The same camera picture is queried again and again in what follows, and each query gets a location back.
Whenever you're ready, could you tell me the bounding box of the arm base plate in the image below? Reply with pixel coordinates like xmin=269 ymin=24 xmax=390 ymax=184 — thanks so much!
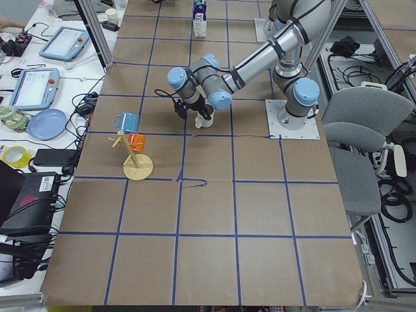
xmin=265 ymin=99 xmax=320 ymax=140

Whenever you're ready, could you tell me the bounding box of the blue plate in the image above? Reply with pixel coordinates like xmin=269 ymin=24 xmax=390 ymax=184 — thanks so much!
xmin=27 ymin=109 xmax=67 ymax=140

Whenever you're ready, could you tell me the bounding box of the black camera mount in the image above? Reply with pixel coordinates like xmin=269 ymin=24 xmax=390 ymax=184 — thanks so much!
xmin=173 ymin=99 xmax=188 ymax=120

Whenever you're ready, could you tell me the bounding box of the teach pendant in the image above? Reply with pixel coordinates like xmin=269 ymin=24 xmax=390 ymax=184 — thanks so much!
xmin=9 ymin=68 xmax=60 ymax=111
xmin=38 ymin=26 xmax=90 ymax=62

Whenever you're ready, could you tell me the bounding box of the aluminium frame post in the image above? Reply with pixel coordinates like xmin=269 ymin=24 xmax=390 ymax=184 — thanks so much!
xmin=73 ymin=0 xmax=114 ymax=69

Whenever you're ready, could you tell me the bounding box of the orange mug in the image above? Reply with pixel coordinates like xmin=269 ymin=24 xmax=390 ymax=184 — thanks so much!
xmin=128 ymin=133 xmax=146 ymax=152

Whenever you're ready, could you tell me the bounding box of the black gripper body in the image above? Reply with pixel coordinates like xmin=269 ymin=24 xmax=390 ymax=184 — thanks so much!
xmin=191 ymin=100 xmax=211 ymax=115

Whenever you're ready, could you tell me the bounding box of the upper teach pendant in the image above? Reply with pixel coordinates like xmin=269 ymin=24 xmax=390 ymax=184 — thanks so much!
xmin=38 ymin=26 xmax=90 ymax=62

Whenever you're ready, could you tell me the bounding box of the black computer box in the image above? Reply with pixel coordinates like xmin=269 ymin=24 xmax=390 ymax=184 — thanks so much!
xmin=1 ymin=172 xmax=59 ymax=237

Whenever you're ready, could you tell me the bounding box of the paper cup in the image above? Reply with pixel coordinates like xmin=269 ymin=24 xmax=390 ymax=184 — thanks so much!
xmin=105 ymin=8 xmax=118 ymax=24

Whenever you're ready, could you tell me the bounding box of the blue mug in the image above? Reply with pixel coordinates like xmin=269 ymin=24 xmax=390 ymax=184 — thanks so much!
xmin=112 ymin=112 xmax=140 ymax=133

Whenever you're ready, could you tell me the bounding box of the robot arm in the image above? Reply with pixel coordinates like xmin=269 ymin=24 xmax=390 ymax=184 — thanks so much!
xmin=167 ymin=1 xmax=332 ymax=127

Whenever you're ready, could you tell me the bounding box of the wooden mug stand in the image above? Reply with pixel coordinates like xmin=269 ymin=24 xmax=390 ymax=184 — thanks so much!
xmin=109 ymin=130 xmax=153 ymax=181

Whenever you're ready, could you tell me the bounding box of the grey office chair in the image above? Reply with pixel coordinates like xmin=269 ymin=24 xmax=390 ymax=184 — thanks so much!
xmin=322 ymin=86 xmax=414 ymax=231

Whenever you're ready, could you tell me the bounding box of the black power adapter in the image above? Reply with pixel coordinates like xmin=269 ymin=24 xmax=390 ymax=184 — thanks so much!
xmin=32 ymin=149 xmax=75 ymax=167

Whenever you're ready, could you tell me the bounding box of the white mug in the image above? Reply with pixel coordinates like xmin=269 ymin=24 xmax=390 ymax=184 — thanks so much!
xmin=195 ymin=104 xmax=214 ymax=129

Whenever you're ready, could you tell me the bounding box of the green stacked container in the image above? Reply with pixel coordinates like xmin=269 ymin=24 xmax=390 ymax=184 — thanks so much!
xmin=1 ymin=106 xmax=29 ymax=132

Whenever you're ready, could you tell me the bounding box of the blue white milk carton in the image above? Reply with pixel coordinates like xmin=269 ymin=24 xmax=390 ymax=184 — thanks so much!
xmin=192 ymin=0 xmax=207 ymax=37

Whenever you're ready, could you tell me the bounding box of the yellow tape roll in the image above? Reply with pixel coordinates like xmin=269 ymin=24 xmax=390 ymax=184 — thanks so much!
xmin=2 ymin=146 xmax=32 ymax=168

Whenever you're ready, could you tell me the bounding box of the lower teach pendant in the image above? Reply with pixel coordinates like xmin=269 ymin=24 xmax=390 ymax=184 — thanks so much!
xmin=9 ymin=68 xmax=60 ymax=111

